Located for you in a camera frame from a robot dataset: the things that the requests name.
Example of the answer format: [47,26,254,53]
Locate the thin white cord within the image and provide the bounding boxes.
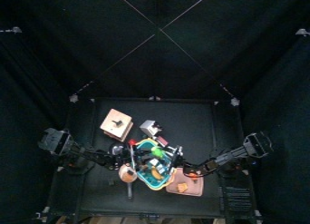
[73,0,214,97]
[112,0,236,99]

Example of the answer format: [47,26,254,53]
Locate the toy pot with dark lid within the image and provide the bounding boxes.
[109,142,127,157]

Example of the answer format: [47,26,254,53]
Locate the pink plate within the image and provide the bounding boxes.
[164,167,206,198]

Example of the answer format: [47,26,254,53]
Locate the teal basket with orange handles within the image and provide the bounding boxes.
[132,138,178,191]

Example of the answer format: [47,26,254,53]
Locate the toy corn with green husk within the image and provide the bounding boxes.
[148,146,166,159]

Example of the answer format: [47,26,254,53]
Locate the grey toy toaster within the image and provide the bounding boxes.
[139,119,164,138]

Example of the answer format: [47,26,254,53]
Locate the wooden box with black knob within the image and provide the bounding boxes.
[99,108,135,142]

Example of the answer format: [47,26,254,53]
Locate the yellow toy food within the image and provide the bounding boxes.
[148,168,163,180]

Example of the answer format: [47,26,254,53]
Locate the orange toy food piece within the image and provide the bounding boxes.
[175,182,190,193]

